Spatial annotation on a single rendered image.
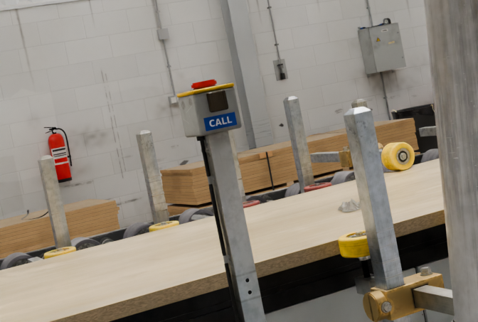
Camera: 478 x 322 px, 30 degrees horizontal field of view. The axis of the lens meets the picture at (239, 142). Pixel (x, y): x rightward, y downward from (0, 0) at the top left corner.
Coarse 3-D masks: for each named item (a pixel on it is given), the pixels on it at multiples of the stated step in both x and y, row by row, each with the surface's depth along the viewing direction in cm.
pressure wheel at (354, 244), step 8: (352, 232) 167; (360, 232) 163; (344, 240) 161; (352, 240) 160; (360, 240) 160; (344, 248) 162; (352, 248) 160; (360, 248) 160; (344, 256) 162; (352, 256) 161; (360, 256) 160; (368, 256) 163; (368, 272) 164
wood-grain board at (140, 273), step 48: (336, 192) 234; (432, 192) 201; (144, 240) 215; (192, 240) 200; (288, 240) 176; (336, 240) 166; (0, 288) 187; (48, 288) 175; (96, 288) 165; (144, 288) 156; (192, 288) 154
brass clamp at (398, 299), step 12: (420, 276) 152; (432, 276) 151; (372, 288) 151; (396, 288) 148; (408, 288) 148; (444, 288) 151; (372, 300) 147; (384, 300) 147; (396, 300) 147; (408, 300) 148; (372, 312) 148; (384, 312) 146; (396, 312) 147; (408, 312) 148
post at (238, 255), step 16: (208, 144) 136; (224, 144) 136; (208, 160) 137; (224, 160) 136; (208, 176) 137; (224, 176) 136; (224, 192) 136; (224, 208) 136; (240, 208) 137; (224, 224) 137; (240, 224) 137; (224, 240) 138; (240, 240) 137; (224, 256) 138; (240, 256) 137; (240, 272) 137; (240, 288) 137; (256, 288) 138; (240, 304) 137; (256, 304) 138; (240, 320) 138; (256, 320) 138
